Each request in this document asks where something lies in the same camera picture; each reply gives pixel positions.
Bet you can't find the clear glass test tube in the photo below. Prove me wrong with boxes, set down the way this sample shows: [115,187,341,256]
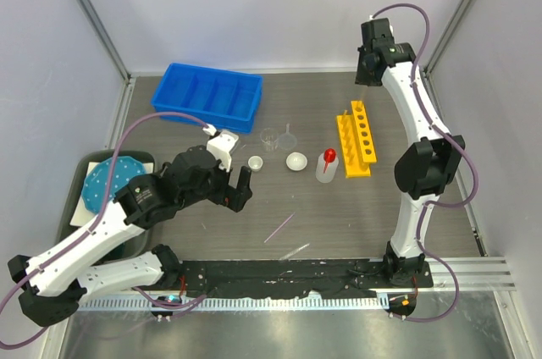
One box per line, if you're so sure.
[360,86,368,106]

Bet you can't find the clear glass rod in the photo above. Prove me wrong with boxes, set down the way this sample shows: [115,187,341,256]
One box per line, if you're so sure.
[279,243,310,261]

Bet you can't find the yellow test tube rack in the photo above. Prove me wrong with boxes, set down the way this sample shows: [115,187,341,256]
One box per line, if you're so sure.
[335,100,378,179]

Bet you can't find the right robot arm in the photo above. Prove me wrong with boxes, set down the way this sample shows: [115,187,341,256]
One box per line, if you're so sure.
[356,18,465,287]

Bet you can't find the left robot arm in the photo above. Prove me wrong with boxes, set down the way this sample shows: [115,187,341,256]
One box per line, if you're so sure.
[8,146,252,327]

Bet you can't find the small white crucible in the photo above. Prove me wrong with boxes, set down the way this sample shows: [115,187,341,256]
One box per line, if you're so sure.
[247,156,263,172]

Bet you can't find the clear glass beaker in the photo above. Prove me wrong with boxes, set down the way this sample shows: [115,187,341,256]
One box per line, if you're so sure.
[260,128,279,152]

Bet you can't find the white evaporating dish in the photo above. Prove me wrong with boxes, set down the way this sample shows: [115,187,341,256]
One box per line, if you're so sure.
[285,152,307,172]

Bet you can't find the clear plastic funnel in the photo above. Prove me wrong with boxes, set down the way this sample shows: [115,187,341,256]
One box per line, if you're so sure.
[277,124,297,151]

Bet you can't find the blue compartment bin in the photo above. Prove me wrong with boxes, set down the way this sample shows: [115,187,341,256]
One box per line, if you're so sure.
[151,63,263,134]

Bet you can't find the dark grey tray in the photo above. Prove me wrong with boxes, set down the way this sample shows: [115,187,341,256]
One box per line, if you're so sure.
[57,149,151,265]

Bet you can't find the teal dotted plate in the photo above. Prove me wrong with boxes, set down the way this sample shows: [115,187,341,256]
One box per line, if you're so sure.
[81,156,146,214]

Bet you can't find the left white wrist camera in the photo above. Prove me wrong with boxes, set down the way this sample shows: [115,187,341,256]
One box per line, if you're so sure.
[202,124,240,173]

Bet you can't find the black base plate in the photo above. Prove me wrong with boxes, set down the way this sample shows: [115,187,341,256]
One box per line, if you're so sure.
[131,257,433,299]

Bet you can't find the white slotted cable duct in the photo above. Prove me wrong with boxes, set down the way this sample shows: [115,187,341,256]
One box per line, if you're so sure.
[80,291,389,312]

